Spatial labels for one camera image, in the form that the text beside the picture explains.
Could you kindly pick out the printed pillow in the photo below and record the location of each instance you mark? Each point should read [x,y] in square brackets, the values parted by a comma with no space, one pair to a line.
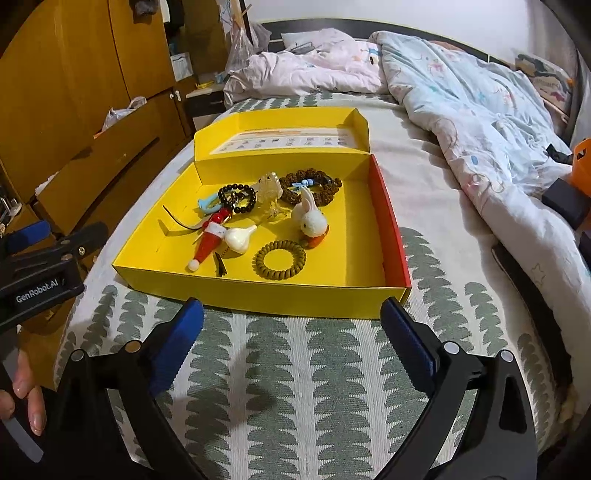
[547,78]

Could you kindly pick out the black hair clip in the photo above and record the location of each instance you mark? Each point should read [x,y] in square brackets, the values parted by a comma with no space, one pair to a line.
[220,267]

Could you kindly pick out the person's left hand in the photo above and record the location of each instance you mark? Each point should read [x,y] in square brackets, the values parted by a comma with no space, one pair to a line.
[36,410]

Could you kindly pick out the wooden wardrobe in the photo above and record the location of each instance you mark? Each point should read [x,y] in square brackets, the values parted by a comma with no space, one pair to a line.
[69,92]

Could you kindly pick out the white pillow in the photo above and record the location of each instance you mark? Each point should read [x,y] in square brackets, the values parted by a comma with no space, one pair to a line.
[314,37]

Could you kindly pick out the light blue printed quilt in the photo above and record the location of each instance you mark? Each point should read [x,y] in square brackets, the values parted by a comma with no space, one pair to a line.
[485,120]

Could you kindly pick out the orange object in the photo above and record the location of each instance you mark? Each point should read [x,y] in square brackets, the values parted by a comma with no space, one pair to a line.
[582,166]

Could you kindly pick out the black cloth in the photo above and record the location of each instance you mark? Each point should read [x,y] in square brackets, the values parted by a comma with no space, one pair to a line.
[559,154]

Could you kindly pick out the dark nightstand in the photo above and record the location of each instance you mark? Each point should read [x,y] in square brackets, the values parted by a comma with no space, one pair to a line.
[203,106]

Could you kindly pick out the white bulb shaped pendant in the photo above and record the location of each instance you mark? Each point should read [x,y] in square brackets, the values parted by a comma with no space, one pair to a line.
[238,240]

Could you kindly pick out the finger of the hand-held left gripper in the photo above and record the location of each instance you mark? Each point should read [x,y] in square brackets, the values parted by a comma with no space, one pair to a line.
[69,244]
[27,234]

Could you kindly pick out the black box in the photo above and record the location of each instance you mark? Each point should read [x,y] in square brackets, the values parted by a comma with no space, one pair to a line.
[563,201]

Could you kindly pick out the pink quilt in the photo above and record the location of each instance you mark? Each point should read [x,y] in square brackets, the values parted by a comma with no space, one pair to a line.
[314,69]

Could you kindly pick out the yellow cardboard box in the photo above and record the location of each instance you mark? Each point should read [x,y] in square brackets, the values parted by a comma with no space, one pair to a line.
[337,240]

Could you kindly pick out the clear plastic bag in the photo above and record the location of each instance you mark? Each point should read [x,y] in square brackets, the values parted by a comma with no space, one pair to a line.
[244,50]

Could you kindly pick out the clear hair claw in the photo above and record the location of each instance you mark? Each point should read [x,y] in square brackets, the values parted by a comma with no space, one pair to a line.
[268,187]

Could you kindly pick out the red candied haw hair clip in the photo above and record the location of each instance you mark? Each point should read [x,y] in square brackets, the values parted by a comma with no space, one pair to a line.
[221,216]

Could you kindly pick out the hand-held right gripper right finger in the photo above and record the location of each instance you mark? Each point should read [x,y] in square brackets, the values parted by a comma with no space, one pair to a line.
[408,341]

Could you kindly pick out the santa hat hair clip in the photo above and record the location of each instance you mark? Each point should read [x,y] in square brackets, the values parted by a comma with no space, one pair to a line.
[210,240]

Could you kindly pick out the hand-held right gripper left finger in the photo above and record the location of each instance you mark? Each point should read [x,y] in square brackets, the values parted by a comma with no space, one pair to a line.
[178,341]

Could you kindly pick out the dark headboard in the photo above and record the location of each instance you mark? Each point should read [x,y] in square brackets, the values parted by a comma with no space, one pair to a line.
[415,26]

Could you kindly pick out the white bunny plush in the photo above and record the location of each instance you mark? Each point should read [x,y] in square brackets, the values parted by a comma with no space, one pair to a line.
[309,221]

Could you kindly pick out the small blue hair clip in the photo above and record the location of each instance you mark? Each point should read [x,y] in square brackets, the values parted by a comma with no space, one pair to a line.
[302,184]

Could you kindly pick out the white plastic bag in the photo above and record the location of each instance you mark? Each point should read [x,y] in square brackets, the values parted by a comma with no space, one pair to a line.
[122,113]

